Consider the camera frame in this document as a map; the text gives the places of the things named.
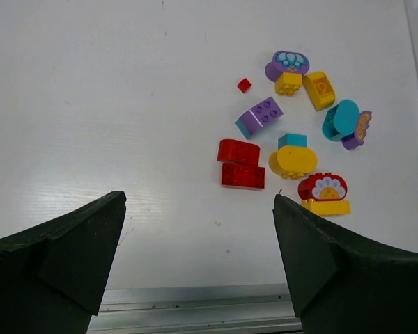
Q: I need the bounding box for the purple curved lego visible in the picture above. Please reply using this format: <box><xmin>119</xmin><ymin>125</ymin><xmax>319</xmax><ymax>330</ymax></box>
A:
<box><xmin>235</xmin><ymin>97</ymin><xmax>284</xmax><ymax>139</ymax></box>

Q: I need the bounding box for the purple fan lego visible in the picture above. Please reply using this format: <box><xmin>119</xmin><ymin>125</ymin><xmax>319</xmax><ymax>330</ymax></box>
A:
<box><xmin>341</xmin><ymin>111</ymin><xmax>372</xmax><ymax>150</ymax></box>

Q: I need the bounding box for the tiny red lego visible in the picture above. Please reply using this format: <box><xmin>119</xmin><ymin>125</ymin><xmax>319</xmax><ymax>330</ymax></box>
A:
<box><xmin>237</xmin><ymin>78</ymin><xmax>252</xmax><ymax>93</ymax></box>

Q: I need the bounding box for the yellow oval lego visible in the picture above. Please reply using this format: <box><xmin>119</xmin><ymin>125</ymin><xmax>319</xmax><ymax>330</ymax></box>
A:
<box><xmin>268</xmin><ymin>145</ymin><xmax>318</xmax><ymax>179</ymax></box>

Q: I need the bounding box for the small teal lego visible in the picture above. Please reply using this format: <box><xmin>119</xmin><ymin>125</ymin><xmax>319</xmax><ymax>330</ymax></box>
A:
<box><xmin>278</xmin><ymin>133</ymin><xmax>307</xmax><ymax>149</ymax></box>

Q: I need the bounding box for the teal oval lego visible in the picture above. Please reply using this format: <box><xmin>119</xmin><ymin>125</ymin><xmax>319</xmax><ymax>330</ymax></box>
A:
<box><xmin>322</xmin><ymin>100</ymin><xmax>359</xmax><ymax>141</ymax></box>

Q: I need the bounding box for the aluminium frame rail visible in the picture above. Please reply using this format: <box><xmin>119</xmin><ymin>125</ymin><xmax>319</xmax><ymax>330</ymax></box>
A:
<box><xmin>88</xmin><ymin>284</ymin><xmax>302</xmax><ymax>333</ymax></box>

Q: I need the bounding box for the yellow curved lego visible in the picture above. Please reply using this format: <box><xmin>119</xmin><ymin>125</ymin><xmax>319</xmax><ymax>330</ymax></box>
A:
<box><xmin>302</xmin><ymin>71</ymin><xmax>336</xmax><ymax>111</ymax></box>

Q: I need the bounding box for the small yellow lego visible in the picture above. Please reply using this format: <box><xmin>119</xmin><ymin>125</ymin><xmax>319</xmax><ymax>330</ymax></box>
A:
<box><xmin>274</xmin><ymin>72</ymin><xmax>302</xmax><ymax>96</ymax></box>

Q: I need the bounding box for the red flower lego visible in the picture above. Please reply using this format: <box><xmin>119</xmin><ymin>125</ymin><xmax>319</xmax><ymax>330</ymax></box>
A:
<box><xmin>297</xmin><ymin>173</ymin><xmax>348</xmax><ymax>201</ymax></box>

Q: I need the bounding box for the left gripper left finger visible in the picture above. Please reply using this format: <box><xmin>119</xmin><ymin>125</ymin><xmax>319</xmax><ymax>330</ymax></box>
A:
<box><xmin>0</xmin><ymin>191</ymin><xmax>126</xmax><ymax>333</ymax></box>

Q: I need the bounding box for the yellow flat lego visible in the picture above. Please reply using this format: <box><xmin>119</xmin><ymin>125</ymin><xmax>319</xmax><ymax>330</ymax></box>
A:
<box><xmin>301</xmin><ymin>199</ymin><xmax>351</xmax><ymax>216</ymax></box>

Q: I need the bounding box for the red arch lego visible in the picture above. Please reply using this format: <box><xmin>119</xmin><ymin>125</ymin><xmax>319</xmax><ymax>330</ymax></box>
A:
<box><xmin>217</xmin><ymin>138</ymin><xmax>260</xmax><ymax>166</ymax></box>

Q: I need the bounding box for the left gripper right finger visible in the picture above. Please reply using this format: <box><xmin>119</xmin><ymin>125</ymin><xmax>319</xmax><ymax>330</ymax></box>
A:
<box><xmin>273</xmin><ymin>195</ymin><xmax>418</xmax><ymax>333</ymax></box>

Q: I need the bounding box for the purple flower lego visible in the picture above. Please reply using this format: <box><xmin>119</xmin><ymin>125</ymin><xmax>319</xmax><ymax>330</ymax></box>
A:
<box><xmin>265</xmin><ymin>51</ymin><xmax>310</xmax><ymax>82</ymax></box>

